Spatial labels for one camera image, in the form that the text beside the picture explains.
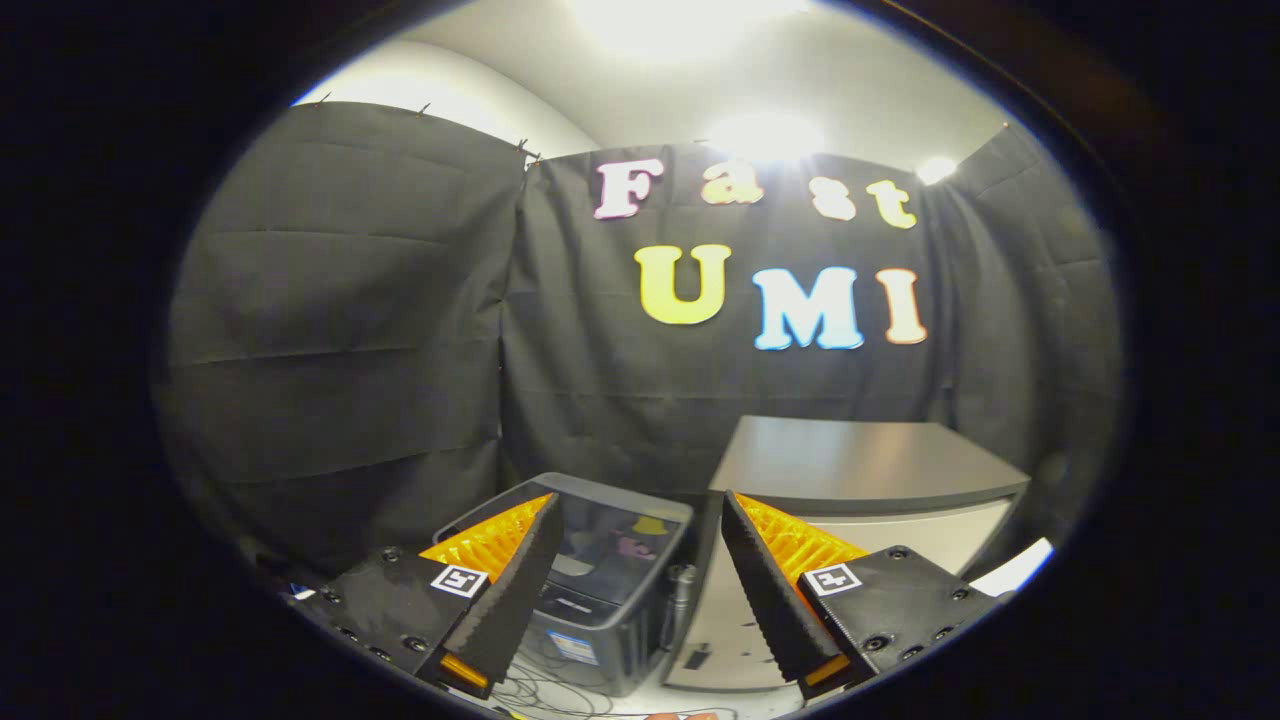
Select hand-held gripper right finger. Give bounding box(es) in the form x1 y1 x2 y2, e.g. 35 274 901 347
720 490 1004 701

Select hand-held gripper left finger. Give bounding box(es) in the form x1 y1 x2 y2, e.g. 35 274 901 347
288 492 566 699

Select dark washing machine lid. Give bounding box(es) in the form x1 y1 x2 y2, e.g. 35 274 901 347
437 473 693 631

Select grey washing machine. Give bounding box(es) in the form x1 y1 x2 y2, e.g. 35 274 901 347
432 472 696 698

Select beige cabinet with dark top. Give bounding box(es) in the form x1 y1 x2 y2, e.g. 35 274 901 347
662 415 1031 693

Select white flat board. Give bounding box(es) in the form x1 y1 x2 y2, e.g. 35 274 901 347
968 537 1056 598

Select black backdrop cloth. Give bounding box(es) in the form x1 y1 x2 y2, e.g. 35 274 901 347
150 100 1121 591

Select oval ceiling light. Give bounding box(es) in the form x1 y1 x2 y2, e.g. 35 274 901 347
705 112 826 163

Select silver drain hose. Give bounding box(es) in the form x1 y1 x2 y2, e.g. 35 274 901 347
665 563 698 651

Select black floor cables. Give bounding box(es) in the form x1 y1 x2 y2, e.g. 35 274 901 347
480 640 741 719

